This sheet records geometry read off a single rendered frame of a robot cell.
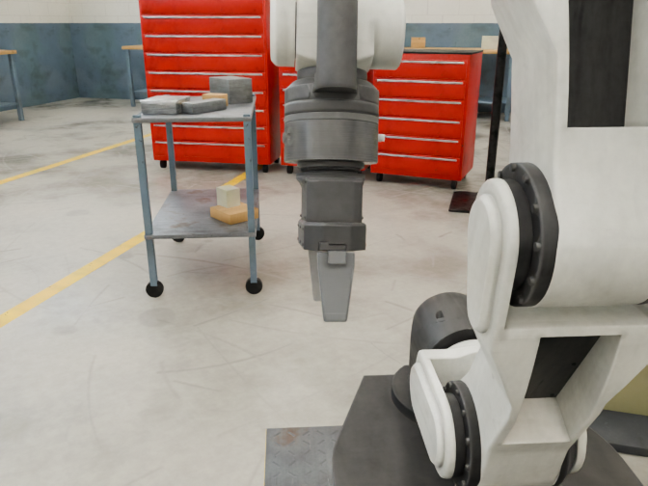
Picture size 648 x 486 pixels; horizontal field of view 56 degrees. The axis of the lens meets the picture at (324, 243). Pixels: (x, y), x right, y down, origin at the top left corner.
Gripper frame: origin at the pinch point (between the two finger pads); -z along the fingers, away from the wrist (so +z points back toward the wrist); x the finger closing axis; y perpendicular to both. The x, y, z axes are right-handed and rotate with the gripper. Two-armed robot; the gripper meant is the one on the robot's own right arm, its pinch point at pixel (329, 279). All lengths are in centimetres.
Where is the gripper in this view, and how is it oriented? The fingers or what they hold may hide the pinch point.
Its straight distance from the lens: 57.8
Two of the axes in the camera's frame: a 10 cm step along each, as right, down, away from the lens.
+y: 10.0, 0.1, 1.0
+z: 0.1, -10.0, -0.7
